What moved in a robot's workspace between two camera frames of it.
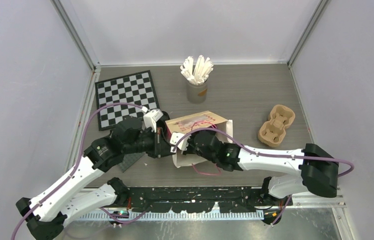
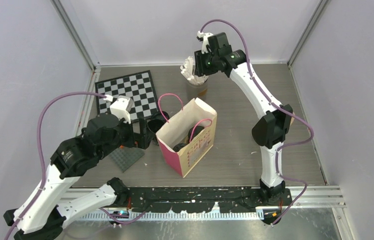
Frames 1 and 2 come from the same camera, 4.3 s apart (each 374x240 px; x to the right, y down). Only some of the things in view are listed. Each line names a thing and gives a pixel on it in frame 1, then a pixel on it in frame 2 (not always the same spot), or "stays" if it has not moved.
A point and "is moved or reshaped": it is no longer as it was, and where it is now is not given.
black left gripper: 161,147 → 141,140
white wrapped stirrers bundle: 197,73 stays
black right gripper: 188,149 → 200,69
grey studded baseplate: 129,159 stays
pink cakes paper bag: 206,120 is moved or reshaped
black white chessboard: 137,88 stays
